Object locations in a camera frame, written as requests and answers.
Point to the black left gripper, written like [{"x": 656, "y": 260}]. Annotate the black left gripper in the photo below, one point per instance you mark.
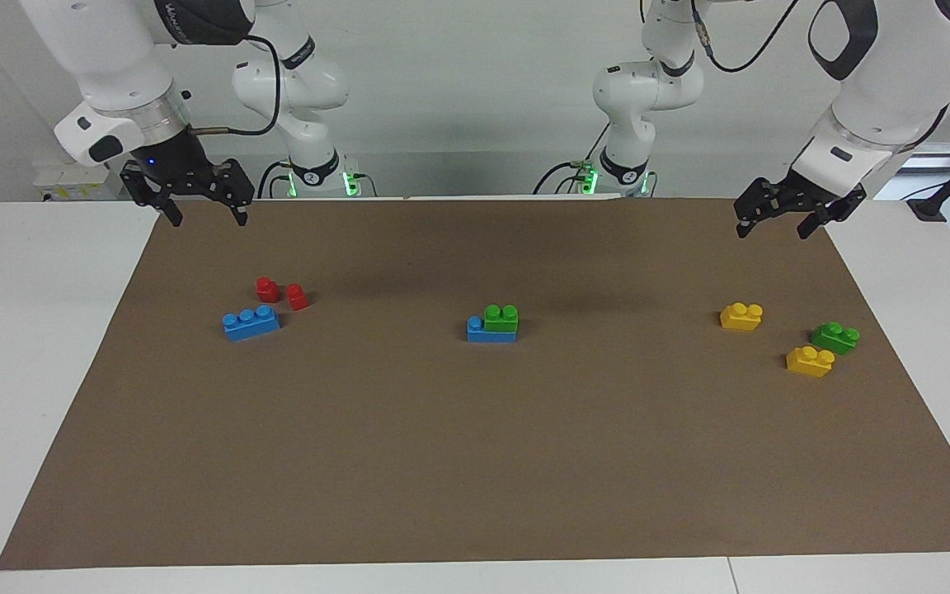
[{"x": 801, "y": 196}]

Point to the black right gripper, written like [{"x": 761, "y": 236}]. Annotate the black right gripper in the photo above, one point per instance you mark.
[{"x": 178, "y": 165}]

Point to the green two-stud toy block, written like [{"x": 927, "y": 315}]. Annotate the green two-stud toy block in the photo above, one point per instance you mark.
[
  {"x": 501, "y": 318},
  {"x": 835, "y": 338}
]

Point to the blue three-stud toy block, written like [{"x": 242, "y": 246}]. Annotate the blue three-stud toy block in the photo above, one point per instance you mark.
[
  {"x": 480, "y": 335},
  {"x": 251, "y": 323}
]

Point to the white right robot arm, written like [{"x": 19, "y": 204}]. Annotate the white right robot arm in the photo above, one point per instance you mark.
[{"x": 87, "y": 49}]

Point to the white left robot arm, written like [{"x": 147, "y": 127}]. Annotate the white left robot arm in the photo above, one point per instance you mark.
[{"x": 895, "y": 74}]

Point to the white cardboard box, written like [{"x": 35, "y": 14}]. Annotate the white cardboard box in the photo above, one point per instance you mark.
[{"x": 79, "y": 183}]

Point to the red one-stud toy block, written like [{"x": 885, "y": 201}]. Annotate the red one-stud toy block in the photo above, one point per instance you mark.
[
  {"x": 297, "y": 298},
  {"x": 267, "y": 289}
]

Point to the yellow two-stud toy block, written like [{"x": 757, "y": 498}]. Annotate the yellow two-stud toy block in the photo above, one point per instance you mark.
[
  {"x": 809, "y": 362},
  {"x": 740, "y": 317}
]

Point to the brown paper table mat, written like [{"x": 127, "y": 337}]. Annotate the brown paper table mat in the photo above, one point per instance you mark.
[{"x": 475, "y": 454}]

